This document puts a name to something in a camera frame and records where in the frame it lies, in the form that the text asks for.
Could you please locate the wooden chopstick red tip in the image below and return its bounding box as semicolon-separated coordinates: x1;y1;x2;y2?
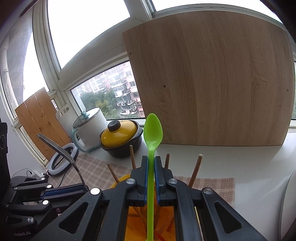
129;145;136;169
107;163;119;183
188;154;203;188
165;153;170;169

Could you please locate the steel fork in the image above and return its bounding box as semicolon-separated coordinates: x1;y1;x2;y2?
37;133;89;191

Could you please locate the green plastic spoon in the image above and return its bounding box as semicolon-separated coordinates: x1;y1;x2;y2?
144;113;163;240

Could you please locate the yellow plastic utensil bucket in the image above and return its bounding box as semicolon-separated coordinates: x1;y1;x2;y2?
108;173;179;241

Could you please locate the pink plaid table mat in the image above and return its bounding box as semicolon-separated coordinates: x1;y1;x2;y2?
48;154;235;206

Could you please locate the black clay pot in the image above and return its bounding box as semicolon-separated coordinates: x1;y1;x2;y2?
100;120;143;158

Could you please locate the white teal electric cooker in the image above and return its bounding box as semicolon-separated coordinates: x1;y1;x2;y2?
71;107;107;152

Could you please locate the white plastic cutting board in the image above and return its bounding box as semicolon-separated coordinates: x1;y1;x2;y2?
55;104;78;139

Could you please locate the slatted pine wood board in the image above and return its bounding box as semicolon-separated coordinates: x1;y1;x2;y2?
15;88;70;161

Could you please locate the yellow pot lid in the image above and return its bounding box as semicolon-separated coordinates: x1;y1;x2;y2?
100;120;137;148

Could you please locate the white floral rice cooker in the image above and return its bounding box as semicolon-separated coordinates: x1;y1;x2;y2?
279;171;296;240

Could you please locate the large light wood board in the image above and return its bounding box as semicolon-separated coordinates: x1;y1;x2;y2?
123;11;295;146

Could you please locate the white ring light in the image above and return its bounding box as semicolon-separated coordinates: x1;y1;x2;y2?
48;143;79;176

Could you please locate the black cable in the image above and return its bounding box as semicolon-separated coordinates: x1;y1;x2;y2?
11;167;68;188

